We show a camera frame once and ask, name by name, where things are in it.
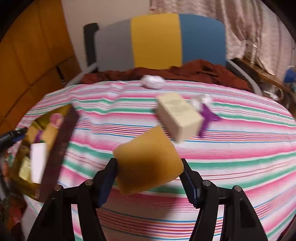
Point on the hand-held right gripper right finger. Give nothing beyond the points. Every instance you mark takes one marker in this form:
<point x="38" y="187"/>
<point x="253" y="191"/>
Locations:
<point x="190" y="187"/>

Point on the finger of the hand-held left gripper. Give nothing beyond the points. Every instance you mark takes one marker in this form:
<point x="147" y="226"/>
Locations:
<point x="11" y="137"/>

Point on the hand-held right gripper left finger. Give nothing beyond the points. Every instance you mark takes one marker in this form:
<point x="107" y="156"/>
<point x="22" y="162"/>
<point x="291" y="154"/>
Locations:
<point x="106" y="185"/>

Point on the purple snack packet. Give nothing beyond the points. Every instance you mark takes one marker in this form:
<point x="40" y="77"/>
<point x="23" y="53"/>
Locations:
<point x="39" y="136"/>

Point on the small yellow box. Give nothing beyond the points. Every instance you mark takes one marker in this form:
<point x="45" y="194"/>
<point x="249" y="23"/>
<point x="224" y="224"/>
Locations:
<point x="25" y="169"/>

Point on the white block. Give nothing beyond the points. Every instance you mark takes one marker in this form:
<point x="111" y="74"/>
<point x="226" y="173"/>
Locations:
<point x="38" y="162"/>

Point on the yellow packet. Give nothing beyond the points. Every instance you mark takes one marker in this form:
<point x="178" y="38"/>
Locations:
<point x="49" y="134"/>

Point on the yellow sponge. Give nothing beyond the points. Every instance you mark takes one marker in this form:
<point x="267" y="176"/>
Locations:
<point x="148" y="162"/>

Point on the pink cup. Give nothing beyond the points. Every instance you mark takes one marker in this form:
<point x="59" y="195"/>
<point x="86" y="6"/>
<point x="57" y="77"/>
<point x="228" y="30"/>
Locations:
<point x="56" y="120"/>

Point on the cardboard storage box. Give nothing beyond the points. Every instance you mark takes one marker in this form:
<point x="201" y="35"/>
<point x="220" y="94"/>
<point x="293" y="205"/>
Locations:
<point x="62" y="143"/>

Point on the striped bed sheet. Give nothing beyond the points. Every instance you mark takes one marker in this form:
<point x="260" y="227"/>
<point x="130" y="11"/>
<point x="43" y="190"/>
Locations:
<point x="231" y="150"/>

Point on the person's floral clothing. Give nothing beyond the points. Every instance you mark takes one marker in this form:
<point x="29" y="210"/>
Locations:
<point x="11" y="208"/>

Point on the purple plastic item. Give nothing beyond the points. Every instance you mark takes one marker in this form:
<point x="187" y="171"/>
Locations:
<point x="208" y="117"/>

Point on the cream cardboard box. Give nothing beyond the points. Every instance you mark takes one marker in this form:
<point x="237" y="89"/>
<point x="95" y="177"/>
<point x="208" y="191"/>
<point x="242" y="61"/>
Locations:
<point x="178" y="115"/>

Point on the wooden wardrobe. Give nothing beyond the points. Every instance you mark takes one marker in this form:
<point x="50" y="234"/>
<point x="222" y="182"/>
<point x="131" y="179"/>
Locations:
<point x="34" y="58"/>

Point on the white plastic wrapper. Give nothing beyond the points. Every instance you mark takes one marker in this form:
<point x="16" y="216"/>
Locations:
<point x="203" y="99"/>

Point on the white crumpled plastic ball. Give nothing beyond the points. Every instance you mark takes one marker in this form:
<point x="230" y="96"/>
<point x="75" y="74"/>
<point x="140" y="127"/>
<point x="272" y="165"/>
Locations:
<point x="152" y="81"/>

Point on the red-brown blanket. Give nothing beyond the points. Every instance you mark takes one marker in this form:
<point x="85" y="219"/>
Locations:
<point x="196" y="71"/>

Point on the wooden desk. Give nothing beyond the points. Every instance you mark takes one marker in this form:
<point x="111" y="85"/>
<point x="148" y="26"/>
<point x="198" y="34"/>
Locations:
<point x="266" y="71"/>

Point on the blue plastic object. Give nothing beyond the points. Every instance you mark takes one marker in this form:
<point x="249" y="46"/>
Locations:
<point x="291" y="74"/>

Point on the pale patterned curtain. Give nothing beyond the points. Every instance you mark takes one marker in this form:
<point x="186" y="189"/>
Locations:
<point x="242" y="27"/>

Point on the black bed post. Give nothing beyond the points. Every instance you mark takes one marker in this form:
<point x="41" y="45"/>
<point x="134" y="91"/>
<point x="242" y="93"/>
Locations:
<point x="90" y="41"/>

